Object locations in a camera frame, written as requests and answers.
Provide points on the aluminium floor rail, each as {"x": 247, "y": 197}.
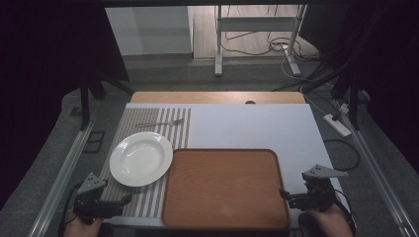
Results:
{"x": 378, "y": 177}
{"x": 62, "y": 177}

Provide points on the light wooden table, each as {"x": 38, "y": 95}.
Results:
{"x": 197, "y": 97}

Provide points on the silver metal fork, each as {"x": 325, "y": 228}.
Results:
{"x": 161, "y": 123}

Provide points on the white table cover board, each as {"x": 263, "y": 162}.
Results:
{"x": 250, "y": 126}

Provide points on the white metal desk frame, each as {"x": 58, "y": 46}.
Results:
{"x": 257, "y": 23}

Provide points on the person's right hand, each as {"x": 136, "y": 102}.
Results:
{"x": 331, "y": 222}

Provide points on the white power strip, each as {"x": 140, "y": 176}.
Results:
{"x": 336, "y": 125}

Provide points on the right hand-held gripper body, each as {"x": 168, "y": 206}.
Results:
{"x": 318, "y": 191}

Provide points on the black metal stand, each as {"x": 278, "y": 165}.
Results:
{"x": 85, "y": 98}
{"x": 354, "y": 95}

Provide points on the person's left hand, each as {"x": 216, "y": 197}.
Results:
{"x": 80, "y": 228}

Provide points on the white round plate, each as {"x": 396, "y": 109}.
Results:
{"x": 141, "y": 159}

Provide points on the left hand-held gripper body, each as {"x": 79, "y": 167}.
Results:
{"x": 88, "y": 197}

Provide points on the brown wooden tray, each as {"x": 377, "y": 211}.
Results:
{"x": 225, "y": 189}

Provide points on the grey striped placemat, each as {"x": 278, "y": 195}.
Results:
{"x": 145, "y": 200}

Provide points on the black rectangular floor frame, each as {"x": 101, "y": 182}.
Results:
{"x": 95, "y": 141}

